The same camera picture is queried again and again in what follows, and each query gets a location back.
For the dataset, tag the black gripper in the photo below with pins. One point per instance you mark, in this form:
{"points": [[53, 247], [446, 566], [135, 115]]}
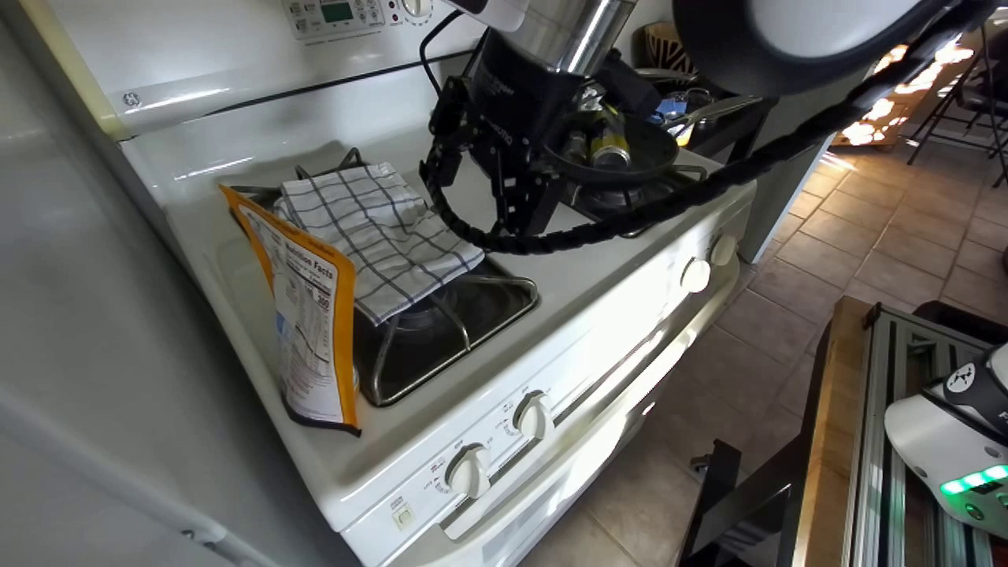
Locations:
{"points": [[499, 115]]}

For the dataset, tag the white checkered kitchen towel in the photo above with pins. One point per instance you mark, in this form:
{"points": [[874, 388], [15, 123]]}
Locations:
{"points": [[402, 251]]}

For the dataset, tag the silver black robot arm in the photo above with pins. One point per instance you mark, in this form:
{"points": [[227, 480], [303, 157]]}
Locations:
{"points": [[757, 48]]}

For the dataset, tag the black right burner grate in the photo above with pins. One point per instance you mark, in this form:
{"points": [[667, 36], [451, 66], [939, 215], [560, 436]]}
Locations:
{"points": [[603, 202]]}

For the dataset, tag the black burner grate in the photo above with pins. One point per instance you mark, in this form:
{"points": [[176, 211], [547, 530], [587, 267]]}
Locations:
{"points": [[603, 202], [408, 351]]}

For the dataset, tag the black frying pan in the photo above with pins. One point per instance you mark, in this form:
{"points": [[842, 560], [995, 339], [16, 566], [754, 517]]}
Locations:
{"points": [[650, 152]]}

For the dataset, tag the bottle in frying pan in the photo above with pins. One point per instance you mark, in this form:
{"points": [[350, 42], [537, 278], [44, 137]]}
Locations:
{"points": [[608, 141]]}

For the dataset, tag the black left burner grate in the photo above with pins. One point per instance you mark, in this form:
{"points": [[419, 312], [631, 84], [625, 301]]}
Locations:
{"points": [[408, 351]]}

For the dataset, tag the orange white snack bag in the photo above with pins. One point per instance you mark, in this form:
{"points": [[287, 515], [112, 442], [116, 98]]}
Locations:
{"points": [[313, 301]]}

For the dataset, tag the white gas stove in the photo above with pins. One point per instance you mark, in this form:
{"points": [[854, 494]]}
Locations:
{"points": [[198, 93]]}

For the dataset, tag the woven brown basket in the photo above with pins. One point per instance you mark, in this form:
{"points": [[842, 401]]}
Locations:
{"points": [[661, 48]]}

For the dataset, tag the stove control panel display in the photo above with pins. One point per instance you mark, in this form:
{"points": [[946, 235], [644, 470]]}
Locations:
{"points": [[336, 19]]}

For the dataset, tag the white stove knob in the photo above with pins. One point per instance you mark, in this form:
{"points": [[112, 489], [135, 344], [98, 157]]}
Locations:
{"points": [[469, 470], [727, 251], [532, 416], [696, 275]]}

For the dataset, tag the black metal stand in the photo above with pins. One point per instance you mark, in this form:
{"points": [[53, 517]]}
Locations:
{"points": [[740, 515]]}

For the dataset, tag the white device with green light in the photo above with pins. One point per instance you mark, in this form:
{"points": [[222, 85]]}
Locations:
{"points": [[957, 442]]}

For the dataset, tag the wooden aluminium frame table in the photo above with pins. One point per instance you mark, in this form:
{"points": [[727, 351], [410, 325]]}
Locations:
{"points": [[861, 506]]}

